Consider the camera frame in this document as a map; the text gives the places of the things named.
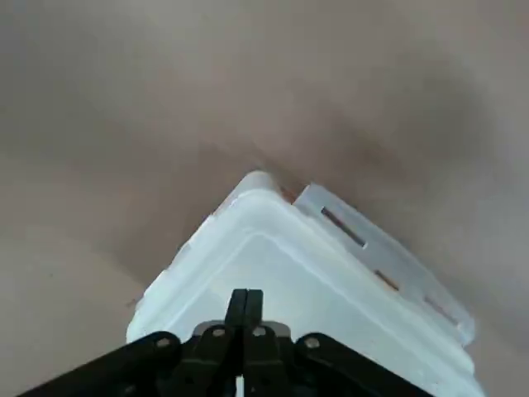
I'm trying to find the white plastic preservation box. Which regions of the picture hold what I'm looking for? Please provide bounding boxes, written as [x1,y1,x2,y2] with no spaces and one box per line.
[126,168,483,397]

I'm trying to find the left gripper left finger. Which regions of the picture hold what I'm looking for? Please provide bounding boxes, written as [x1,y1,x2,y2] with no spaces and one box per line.
[16,288,248,397]

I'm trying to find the translucent white box lid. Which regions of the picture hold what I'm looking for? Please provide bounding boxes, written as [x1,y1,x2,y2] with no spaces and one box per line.
[126,175,483,397]

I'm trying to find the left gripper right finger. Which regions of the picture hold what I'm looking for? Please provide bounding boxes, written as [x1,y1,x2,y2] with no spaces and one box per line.
[243,288,427,397]

